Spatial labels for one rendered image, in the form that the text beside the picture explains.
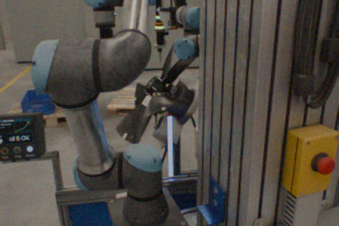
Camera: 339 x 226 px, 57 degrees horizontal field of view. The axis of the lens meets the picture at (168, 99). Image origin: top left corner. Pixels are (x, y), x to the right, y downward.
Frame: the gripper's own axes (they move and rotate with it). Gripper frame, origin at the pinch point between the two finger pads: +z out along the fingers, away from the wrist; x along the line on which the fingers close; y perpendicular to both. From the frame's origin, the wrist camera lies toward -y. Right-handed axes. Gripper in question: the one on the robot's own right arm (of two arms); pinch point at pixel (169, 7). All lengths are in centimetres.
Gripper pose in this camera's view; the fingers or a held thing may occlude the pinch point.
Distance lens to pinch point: 152.5
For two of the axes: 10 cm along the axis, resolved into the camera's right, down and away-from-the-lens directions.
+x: 9.5, -1.1, 2.9
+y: 0.2, 9.5, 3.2
